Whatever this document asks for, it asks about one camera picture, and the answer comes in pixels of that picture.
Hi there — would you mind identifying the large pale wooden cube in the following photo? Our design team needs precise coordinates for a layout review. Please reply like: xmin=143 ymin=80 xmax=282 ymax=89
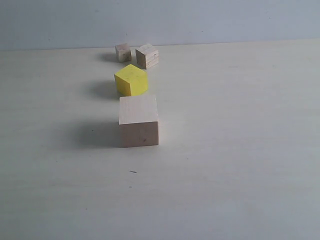
xmin=118 ymin=94 xmax=159 ymax=148

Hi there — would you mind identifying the yellow cube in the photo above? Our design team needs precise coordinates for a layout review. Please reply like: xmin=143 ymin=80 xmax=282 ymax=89
xmin=114 ymin=64 xmax=149 ymax=97

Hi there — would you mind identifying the medium wooden cube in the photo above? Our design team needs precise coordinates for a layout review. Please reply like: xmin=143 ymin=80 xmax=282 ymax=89
xmin=135 ymin=43 xmax=159 ymax=70

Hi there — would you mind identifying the small wooden cube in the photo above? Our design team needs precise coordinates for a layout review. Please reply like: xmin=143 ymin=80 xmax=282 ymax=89
xmin=115 ymin=43 xmax=132 ymax=63

